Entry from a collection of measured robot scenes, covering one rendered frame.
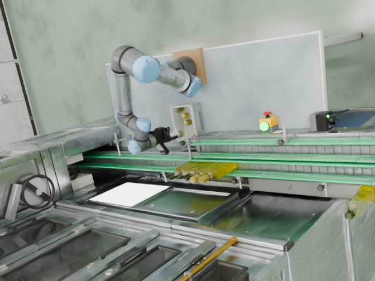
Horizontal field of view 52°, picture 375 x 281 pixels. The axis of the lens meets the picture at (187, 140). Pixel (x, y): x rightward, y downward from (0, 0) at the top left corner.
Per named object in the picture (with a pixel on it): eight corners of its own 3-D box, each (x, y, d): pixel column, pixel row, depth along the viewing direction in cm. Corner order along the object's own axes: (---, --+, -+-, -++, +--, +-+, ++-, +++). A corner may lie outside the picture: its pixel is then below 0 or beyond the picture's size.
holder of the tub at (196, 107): (187, 146, 244) (179, 149, 239) (179, 103, 239) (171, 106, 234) (208, 146, 233) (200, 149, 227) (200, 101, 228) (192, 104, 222)
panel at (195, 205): (128, 185, 258) (86, 204, 233) (127, 180, 257) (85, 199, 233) (239, 197, 198) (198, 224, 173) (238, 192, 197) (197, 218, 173)
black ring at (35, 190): (54, 200, 245) (23, 214, 230) (46, 169, 241) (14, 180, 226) (58, 201, 242) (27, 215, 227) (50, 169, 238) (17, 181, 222)
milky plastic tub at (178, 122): (185, 138, 243) (176, 141, 237) (178, 103, 239) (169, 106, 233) (206, 137, 232) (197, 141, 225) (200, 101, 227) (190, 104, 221)
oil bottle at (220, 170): (229, 168, 210) (206, 180, 194) (227, 158, 209) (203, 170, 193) (238, 168, 206) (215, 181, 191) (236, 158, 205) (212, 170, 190)
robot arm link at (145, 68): (186, 69, 213) (125, 43, 165) (207, 81, 207) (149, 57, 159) (176, 88, 216) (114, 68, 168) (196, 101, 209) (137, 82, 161)
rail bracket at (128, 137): (136, 149, 273) (111, 159, 257) (131, 127, 270) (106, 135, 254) (140, 149, 270) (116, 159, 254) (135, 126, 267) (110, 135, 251)
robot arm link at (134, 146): (138, 144, 193) (134, 158, 198) (153, 139, 201) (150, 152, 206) (128, 136, 197) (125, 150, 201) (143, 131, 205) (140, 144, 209)
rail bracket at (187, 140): (196, 155, 223) (182, 161, 214) (191, 127, 220) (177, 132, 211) (200, 155, 221) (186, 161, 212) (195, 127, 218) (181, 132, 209)
